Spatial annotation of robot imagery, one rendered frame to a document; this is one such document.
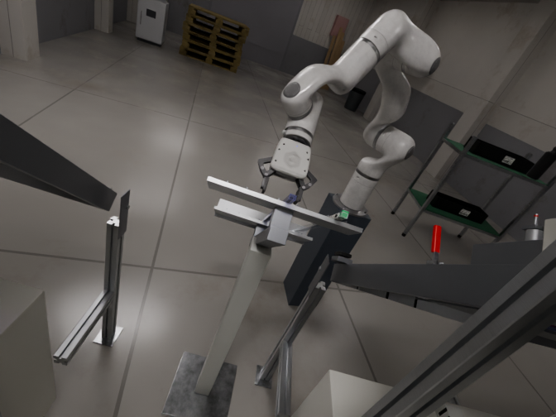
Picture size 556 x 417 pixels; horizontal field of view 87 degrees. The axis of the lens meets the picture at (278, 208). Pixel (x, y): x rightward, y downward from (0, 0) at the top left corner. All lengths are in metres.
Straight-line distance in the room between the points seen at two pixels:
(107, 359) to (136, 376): 0.14
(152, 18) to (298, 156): 6.92
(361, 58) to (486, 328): 0.72
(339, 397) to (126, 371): 0.90
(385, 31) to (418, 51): 0.15
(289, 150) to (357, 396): 0.67
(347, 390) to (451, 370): 0.47
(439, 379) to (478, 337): 0.08
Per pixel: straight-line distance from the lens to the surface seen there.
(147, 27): 7.62
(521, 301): 0.44
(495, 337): 0.45
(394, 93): 1.22
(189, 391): 1.45
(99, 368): 1.50
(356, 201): 1.46
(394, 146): 1.35
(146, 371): 1.49
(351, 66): 0.92
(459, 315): 1.31
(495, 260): 0.59
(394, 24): 1.01
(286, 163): 0.79
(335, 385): 0.91
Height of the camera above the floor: 1.33
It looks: 31 degrees down
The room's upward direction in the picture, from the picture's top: 23 degrees clockwise
